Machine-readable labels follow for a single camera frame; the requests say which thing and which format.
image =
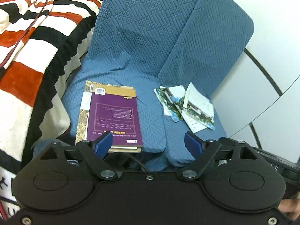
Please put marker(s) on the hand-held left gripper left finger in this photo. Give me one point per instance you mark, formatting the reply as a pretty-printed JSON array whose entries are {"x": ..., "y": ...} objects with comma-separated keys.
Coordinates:
[{"x": 103, "y": 144}]

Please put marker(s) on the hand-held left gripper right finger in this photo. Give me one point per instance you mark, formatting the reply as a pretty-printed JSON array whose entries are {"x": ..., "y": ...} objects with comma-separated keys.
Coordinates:
[{"x": 193, "y": 145}]

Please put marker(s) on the tan map cover book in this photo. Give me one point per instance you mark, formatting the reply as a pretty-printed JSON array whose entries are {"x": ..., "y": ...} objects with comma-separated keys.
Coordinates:
[{"x": 82, "y": 121}]

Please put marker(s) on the purple book tan spine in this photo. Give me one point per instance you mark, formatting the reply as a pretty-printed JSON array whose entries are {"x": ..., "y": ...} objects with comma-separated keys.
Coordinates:
[{"x": 112, "y": 114}]

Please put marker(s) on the scenic cover notebook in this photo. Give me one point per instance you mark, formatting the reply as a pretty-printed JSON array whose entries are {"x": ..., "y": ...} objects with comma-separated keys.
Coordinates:
[
  {"x": 164, "y": 98},
  {"x": 196, "y": 112},
  {"x": 179, "y": 105}
]

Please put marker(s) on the person's right hand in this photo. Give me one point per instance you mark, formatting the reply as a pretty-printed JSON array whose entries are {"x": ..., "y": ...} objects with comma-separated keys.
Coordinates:
[{"x": 291, "y": 207}]

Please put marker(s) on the red black white striped blanket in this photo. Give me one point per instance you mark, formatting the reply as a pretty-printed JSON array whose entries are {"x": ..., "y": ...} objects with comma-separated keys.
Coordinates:
[{"x": 28, "y": 51}]

